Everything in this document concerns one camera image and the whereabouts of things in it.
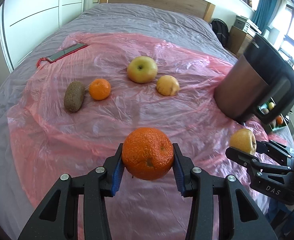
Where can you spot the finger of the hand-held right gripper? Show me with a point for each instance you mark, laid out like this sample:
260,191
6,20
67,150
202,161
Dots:
239,157
274,147

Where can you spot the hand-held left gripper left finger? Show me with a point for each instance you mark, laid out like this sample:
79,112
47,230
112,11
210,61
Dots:
117,175

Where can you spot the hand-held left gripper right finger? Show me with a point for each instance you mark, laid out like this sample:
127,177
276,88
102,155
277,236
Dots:
179,177

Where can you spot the small yellow apple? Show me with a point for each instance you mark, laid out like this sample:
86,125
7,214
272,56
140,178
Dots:
241,140

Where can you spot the green tray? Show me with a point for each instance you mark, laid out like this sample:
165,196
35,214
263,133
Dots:
280,128

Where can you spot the orange tangerine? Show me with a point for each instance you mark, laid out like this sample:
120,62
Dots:
100,89
148,155
279,119

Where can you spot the brown kiwi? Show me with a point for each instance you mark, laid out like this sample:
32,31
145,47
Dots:
74,99

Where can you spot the yellow pear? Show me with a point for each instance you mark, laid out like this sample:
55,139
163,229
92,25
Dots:
168,85

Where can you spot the yellow-green apple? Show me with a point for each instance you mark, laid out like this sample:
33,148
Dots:
142,69

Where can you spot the copper and black kettle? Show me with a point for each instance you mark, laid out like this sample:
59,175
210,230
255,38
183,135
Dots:
249,87

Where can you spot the pink plastic sheet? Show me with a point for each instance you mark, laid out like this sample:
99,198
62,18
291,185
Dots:
137,112

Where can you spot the window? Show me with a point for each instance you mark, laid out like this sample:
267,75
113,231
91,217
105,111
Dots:
291,37

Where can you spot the wooden cabinet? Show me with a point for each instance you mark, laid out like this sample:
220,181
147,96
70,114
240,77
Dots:
239,40

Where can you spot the white printer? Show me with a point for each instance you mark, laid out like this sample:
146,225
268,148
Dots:
246,23

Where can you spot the black backpack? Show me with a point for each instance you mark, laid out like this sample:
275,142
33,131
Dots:
220,31

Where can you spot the smartphone with red case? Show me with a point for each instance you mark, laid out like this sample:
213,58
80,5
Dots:
67,52

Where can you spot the teal curtain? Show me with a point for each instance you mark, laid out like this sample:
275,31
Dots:
264,7

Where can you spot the white wardrobe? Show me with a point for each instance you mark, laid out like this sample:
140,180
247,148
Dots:
37,5

